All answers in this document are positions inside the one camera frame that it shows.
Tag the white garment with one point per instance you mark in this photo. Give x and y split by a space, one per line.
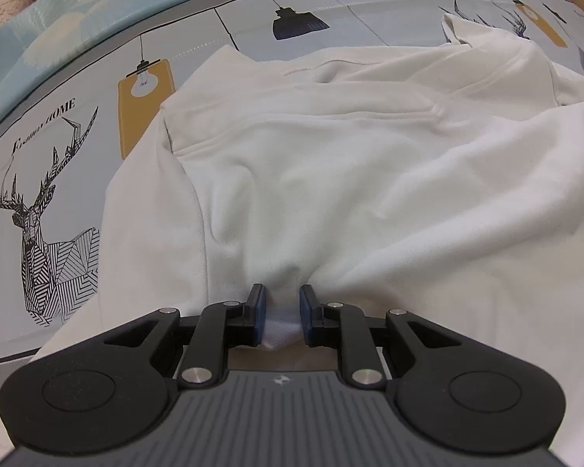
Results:
350 155

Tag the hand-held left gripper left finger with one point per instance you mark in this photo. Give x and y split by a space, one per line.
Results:
260 312

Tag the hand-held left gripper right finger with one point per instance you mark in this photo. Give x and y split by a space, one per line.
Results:
305 317

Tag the printed grey bed sheet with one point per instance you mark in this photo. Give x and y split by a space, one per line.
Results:
53 155

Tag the light blue quilt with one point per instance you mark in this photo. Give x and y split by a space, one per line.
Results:
141 5

